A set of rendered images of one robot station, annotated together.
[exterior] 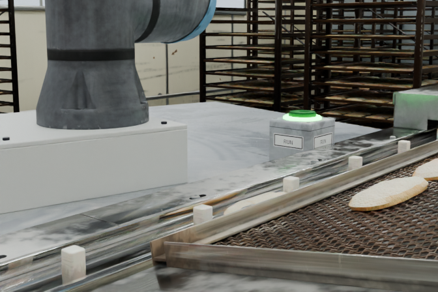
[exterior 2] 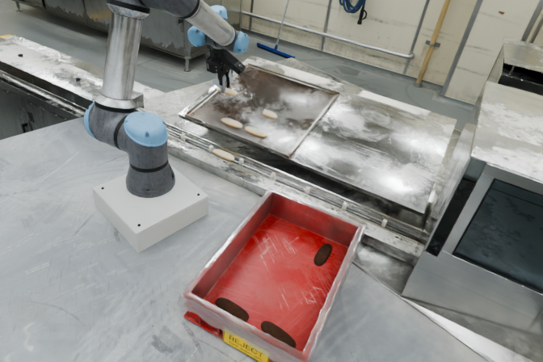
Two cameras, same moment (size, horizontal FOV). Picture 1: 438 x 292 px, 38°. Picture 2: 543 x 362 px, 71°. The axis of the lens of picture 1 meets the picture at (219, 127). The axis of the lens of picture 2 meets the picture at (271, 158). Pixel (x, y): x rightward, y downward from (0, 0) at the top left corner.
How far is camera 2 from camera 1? 156 cm
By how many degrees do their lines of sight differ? 97
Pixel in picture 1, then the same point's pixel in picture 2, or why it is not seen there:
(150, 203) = (232, 169)
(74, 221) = (250, 178)
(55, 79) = (166, 174)
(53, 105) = (170, 182)
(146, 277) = (295, 158)
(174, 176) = not seen: hidden behind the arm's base
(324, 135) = not seen: hidden behind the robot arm
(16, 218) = (211, 208)
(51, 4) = (161, 149)
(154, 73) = not seen: outside the picture
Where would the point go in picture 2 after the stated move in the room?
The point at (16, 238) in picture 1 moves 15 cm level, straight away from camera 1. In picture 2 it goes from (264, 184) to (225, 195)
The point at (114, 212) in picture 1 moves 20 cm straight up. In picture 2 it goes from (242, 174) to (245, 126)
